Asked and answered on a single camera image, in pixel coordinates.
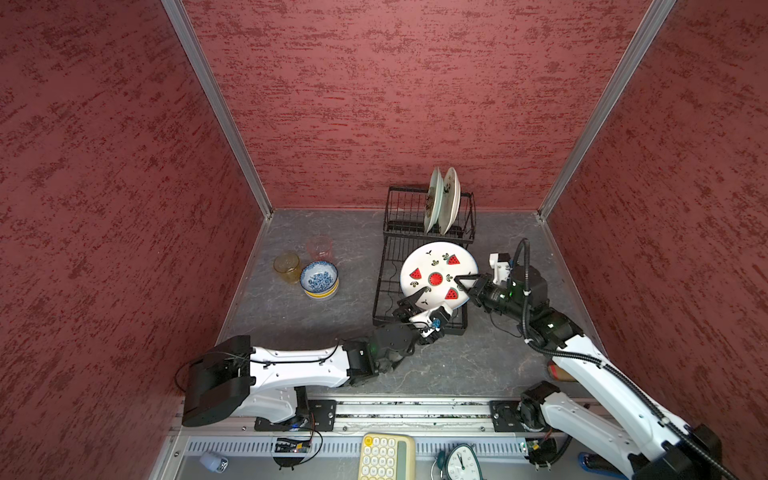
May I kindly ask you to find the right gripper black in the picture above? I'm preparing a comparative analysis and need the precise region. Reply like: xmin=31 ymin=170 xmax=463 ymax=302
xmin=454 ymin=272 xmax=529 ymax=322

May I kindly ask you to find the white plate blue rim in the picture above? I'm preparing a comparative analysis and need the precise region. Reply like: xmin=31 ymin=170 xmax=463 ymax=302
xmin=399 ymin=242 xmax=479 ymax=310

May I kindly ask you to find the cream plate gold rim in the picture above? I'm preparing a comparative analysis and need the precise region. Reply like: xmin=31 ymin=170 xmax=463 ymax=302
xmin=438 ymin=167 xmax=461 ymax=235

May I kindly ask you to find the mint green plate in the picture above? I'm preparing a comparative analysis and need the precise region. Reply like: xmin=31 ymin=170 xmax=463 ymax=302
xmin=424 ymin=167 xmax=444 ymax=233

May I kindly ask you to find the yellow bowl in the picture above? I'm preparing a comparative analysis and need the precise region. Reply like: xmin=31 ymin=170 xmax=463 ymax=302
xmin=304 ymin=284 xmax=339 ymax=299

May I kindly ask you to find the blue floral white bowl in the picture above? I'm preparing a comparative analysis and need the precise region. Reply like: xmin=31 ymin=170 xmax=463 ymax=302
xmin=299 ymin=261 xmax=338 ymax=293

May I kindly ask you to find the pink drinking glass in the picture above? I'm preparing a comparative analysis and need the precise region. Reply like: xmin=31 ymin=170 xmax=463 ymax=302
xmin=305 ymin=235 xmax=335 ymax=263

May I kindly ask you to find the amber drinking glass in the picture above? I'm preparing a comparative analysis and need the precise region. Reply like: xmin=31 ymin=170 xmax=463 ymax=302
xmin=273 ymin=251 xmax=303 ymax=284

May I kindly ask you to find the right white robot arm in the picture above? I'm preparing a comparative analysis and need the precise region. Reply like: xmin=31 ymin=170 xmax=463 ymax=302
xmin=455 ymin=274 xmax=733 ymax=479

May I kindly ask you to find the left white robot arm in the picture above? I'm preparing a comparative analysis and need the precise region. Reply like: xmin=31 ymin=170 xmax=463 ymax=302
xmin=182 ymin=288 xmax=454 ymax=427

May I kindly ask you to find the yellow calculator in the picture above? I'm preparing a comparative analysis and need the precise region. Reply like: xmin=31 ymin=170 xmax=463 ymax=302
xmin=357 ymin=433 xmax=416 ymax=480

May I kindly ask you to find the teal alarm clock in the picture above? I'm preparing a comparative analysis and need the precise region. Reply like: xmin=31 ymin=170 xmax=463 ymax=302
xmin=435 ymin=443 xmax=483 ymax=480

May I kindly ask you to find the small grey cap object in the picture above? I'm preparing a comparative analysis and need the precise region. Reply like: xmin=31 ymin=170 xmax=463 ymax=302
xmin=200 ymin=452 xmax=229 ymax=474

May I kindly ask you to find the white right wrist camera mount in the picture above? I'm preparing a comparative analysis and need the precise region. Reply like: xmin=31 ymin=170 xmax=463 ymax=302
xmin=489 ymin=253 xmax=512 ymax=286

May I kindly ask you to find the black wire dish rack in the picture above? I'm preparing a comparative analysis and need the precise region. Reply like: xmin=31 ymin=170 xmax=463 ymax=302
xmin=372 ymin=186 xmax=476 ymax=327

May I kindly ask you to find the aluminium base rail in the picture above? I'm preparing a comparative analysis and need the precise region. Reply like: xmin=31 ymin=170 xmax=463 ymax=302
xmin=149 ymin=392 xmax=601 ymax=480

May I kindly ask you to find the blue handled tool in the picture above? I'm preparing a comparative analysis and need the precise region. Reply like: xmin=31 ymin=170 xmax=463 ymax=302
xmin=578 ymin=452 xmax=627 ymax=480

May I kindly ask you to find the black corrugated cable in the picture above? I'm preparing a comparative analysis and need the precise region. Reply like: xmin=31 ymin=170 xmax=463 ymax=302
xmin=509 ymin=238 xmax=739 ymax=480

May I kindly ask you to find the aluminium corner post right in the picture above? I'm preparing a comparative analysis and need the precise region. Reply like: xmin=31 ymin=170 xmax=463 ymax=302
xmin=538 ymin=0 xmax=676 ymax=222

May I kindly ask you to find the aluminium corner post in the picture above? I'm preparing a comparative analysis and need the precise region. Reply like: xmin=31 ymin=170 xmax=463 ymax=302
xmin=160 ymin=0 xmax=274 ymax=217
xmin=538 ymin=0 xmax=676 ymax=222

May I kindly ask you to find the aluminium corner post left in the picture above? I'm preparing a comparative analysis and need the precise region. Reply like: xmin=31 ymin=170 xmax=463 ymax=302
xmin=160 ymin=0 xmax=274 ymax=217

